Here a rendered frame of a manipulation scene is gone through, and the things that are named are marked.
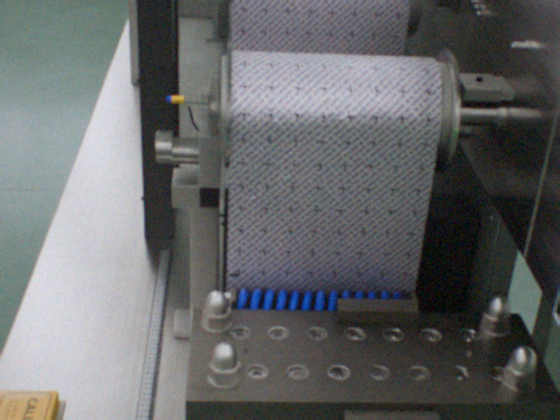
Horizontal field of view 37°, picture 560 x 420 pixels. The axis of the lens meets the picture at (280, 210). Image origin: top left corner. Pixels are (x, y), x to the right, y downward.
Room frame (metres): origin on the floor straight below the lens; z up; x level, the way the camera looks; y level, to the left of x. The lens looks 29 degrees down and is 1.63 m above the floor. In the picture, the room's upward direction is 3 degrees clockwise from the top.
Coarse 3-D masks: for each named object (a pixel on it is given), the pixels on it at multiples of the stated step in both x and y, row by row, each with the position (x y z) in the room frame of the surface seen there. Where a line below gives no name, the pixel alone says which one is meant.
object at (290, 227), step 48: (240, 192) 0.86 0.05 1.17; (288, 192) 0.86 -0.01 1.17; (336, 192) 0.87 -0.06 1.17; (384, 192) 0.87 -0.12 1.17; (240, 240) 0.86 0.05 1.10; (288, 240) 0.86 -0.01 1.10; (336, 240) 0.87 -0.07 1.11; (384, 240) 0.87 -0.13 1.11; (240, 288) 0.86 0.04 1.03; (288, 288) 0.86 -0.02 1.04; (336, 288) 0.87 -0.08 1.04; (384, 288) 0.87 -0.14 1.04
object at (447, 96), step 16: (224, 64) 0.91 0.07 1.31; (224, 80) 0.88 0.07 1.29; (448, 80) 0.91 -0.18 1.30; (224, 96) 0.87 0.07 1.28; (448, 96) 0.90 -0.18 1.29; (224, 112) 0.86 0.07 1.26; (448, 112) 0.89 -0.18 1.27; (224, 128) 0.86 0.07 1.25; (448, 128) 0.88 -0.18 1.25; (224, 144) 0.87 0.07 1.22
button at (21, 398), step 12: (0, 396) 0.76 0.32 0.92; (12, 396) 0.76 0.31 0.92; (24, 396) 0.77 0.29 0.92; (36, 396) 0.77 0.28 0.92; (48, 396) 0.77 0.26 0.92; (0, 408) 0.74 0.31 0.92; (12, 408) 0.74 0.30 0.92; (24, 408) 0.75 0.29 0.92; (36, 408) 0.75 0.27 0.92; (48, 408) 0.75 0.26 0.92
